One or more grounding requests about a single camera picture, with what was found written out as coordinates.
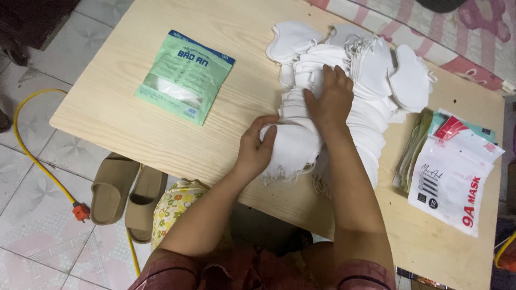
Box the person's left hand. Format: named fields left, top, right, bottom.
left=235, top=115, right=280, bottom=180

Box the person's right hand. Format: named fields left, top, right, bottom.
left=303, top=64, right=355, bottom=130

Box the bundle of white face masks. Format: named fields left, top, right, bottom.
left=259, top=116, right=324, bottom=187

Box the spread pile of white masks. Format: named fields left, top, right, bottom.
left=265, top=21, right=438, bottom=199

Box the stack of pale green packets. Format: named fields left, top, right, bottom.
left=392, top=110, right=434, bottom=194

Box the floral cushion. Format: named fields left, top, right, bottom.
left=151, top=179, right=211, bottom=252

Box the green mask packet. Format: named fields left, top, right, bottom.
left=134, top=29, right=236, bottom=126

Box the tan slipper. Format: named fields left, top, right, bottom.
left=124, top=164, right=169, bottom=245
left=89, top=152, right=141, bottom=226

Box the person's maroon clothing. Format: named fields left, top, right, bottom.
left=128, top=245, right=398, bottom=290

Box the pink patterned blanket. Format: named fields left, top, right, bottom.
left=305, top=0, right=516, bottom=92

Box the white mask packet red print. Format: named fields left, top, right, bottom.
left=407, top=115, right=506, bottom=238

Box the dark round object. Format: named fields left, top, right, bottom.
left=415, top=0, right=469, bottom=13

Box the teal mask packet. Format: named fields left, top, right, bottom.
left=428, top=108, right=497, bottom=144

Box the orange plug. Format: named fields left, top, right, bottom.
left=72, top=202, right=91, bottom=223

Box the orange and yellow object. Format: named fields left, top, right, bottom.
left=493, top=230, right=516, bottom=275

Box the dark wooden furniture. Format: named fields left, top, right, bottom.
left=0, top=0, right=81, bottom=67

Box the yellow cable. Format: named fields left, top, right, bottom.
left=13, top=88, right=142, bottom=278

